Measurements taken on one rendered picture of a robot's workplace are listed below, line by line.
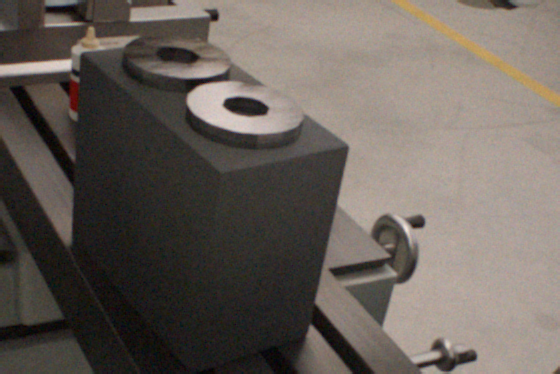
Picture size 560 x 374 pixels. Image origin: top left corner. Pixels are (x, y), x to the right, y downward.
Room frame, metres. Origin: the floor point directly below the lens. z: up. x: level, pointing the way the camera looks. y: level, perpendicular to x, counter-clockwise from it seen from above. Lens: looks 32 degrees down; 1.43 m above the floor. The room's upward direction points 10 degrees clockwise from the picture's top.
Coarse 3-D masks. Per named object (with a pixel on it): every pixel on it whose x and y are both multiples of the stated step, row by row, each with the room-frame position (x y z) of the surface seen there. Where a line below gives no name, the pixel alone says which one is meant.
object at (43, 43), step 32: (0, 0) 1.11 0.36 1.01; (32, 0) 1.06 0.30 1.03; (128, 0) 1.22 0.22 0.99; (160, 0) 1.25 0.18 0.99; (0, 32) 1.04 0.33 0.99; (32, 32) 1.06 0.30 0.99; (64, 32) 1.09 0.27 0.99; (96, 32) 1.11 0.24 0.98; (128, 32) 1.14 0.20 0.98; (160, 32) 1.16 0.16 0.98; (192, 32) 1.19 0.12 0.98; (0, 64) 1.04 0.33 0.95; (32, 64) 1.06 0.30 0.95; (64, 64) 1.08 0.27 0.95
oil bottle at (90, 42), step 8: (88, 32) 0.99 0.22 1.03; (88, 40) 0.98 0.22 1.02; (96, 40) 0.99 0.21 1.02; (72, 48) 0.99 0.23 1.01; (80, 48) 0.98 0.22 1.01; (88, 48) 0.98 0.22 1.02; (96, 48) 0.98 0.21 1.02; (104, 48) 1.00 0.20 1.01; (72, 56) 0.98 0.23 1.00; (72, 64) 0.98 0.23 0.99; (72, 72) 0.98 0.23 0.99; (72, 80) 0.98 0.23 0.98; (72, 88) 0.98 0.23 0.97; (72, 96) 0.97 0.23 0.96; (72, 104) 0.97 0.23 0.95; (72, 112) 0.97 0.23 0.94
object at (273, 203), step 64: (128, 64) 0.70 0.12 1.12; (192, 64) 0.72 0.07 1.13; (128, 128) 0.67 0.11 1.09; (192, 128) 0.63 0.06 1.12; (256, 128) 0.62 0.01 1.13; (320, 128) 0.67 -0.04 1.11; (128, 192) 0.66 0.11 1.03; (192, 192) 0.59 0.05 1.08; (256, 192) 0.59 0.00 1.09; (320, 192) 0.63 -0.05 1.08; (128, 256) 0.66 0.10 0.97; (192, 256) 0.59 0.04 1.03; (256, 256) 0.60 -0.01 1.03; (320, 256) 0.64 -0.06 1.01; (192, 320) 0.58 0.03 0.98; (256, 320) 0.61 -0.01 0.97
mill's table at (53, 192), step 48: (0, 96) 1.00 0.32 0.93; (48, 96) 1.03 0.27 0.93; (0, 144) 0.91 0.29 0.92; (48, 144) 0.95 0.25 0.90; (0, 192) 0.91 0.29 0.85; (48, 192) 0.81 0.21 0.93; (48, 240) 0.76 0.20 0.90; (96, 288) 0.66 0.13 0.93; (336, 288) 0.73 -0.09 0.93; (96, 336) 0.64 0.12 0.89; (144, 336) 0.61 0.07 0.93; (336, 336) 0.66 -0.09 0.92; (384, 336) 0.67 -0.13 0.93
